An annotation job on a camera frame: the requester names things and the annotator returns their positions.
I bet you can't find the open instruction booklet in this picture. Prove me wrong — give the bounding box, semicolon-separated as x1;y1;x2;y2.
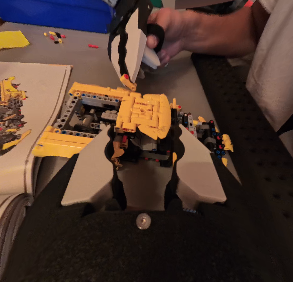
0;62;73;271

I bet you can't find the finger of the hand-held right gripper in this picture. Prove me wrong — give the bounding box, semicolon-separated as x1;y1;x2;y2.
110;35;124;78
118;8;147;83

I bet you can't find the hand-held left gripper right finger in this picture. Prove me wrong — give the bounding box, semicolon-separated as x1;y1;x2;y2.
164;124;227;211

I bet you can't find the pile of small brick pins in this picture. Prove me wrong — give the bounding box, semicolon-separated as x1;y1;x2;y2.
43;31;66;44

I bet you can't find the person's white shirt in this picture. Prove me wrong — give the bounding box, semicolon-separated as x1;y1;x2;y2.
246;0;293;149

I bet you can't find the person's right hand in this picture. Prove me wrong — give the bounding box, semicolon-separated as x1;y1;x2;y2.
146;8;202;67

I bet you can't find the blue plastic bin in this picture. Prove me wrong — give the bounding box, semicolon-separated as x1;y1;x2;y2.
0;0;115;34

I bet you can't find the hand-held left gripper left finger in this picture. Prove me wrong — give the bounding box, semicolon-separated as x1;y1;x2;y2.
61;124;128;211

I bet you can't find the yellow toy brick car model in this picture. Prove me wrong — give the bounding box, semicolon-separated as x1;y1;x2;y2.
32;82;234;170

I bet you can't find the yellow paper sheet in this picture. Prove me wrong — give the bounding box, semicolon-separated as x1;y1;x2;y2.
0;31;30;50

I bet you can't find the small yellow connector red pin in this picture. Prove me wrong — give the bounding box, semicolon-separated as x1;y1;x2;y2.
120;74;137;91

